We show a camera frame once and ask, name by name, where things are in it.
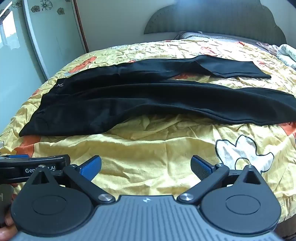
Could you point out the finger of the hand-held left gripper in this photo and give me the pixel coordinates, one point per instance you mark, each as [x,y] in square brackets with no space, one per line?
[19,157]

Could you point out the grey padded headboard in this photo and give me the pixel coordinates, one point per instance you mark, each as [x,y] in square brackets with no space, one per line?
[185,20]

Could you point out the flower print wardrobe door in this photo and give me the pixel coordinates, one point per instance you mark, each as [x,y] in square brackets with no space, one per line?
[53,30]
[16,58]

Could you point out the yellow floral blanket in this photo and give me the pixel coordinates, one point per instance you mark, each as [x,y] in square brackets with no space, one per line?
[150,150]

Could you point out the pink cloth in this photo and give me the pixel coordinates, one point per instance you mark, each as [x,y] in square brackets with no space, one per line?
[266,47]

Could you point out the grey pillow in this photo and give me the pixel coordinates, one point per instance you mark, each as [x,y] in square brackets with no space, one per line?
[208,36]

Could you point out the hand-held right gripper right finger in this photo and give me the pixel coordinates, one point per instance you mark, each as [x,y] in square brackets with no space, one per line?
[200,167]

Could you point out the brown wardrobe side frame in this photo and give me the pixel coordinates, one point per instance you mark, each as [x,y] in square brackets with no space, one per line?
[81,25]

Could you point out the white printed cloth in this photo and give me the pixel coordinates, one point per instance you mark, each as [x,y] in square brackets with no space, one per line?
[286,55]

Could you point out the person's left hand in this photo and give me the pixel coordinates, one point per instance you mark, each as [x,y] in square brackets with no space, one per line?
[8,233]

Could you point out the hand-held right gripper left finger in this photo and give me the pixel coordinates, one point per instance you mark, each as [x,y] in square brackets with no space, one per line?
[91,168]

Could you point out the black pants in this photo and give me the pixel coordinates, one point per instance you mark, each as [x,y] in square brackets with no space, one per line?
[115,97]

